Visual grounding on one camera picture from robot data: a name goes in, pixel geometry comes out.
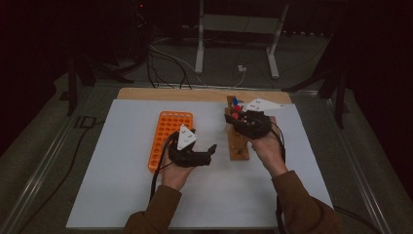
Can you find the blue capped test tube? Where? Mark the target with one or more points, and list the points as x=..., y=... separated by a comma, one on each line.
x=234, y=101

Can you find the person's right hand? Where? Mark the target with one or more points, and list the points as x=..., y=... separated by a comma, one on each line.
x=269, y=152

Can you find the white table mat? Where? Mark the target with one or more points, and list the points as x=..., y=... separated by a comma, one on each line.
x=130, y=182

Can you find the red capped test tube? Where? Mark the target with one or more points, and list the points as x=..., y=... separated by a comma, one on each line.
x=237, y=108
x=234, y=115

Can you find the person's left hand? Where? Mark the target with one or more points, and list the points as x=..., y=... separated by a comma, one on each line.
x=175, y=177

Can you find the wooden board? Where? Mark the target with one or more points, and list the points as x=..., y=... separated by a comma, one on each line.
x=195, y=95

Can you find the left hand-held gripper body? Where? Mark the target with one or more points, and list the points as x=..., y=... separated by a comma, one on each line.
x=186, y=138

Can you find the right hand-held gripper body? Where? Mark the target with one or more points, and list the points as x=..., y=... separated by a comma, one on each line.
x=256, y=126

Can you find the aluminium table frame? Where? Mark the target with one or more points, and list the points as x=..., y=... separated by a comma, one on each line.
x=266, y=88

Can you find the black tripod stand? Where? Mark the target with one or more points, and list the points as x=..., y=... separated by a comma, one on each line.
x=72, y=91
x=339, y=97

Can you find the wooden test tube rack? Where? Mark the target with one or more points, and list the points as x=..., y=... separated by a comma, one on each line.
x=238, y=149

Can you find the grey metal stand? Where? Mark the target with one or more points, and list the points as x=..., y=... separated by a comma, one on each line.
x=238, y=24

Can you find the orange plastic tube rack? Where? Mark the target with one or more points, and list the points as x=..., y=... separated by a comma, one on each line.
x=165, y=126

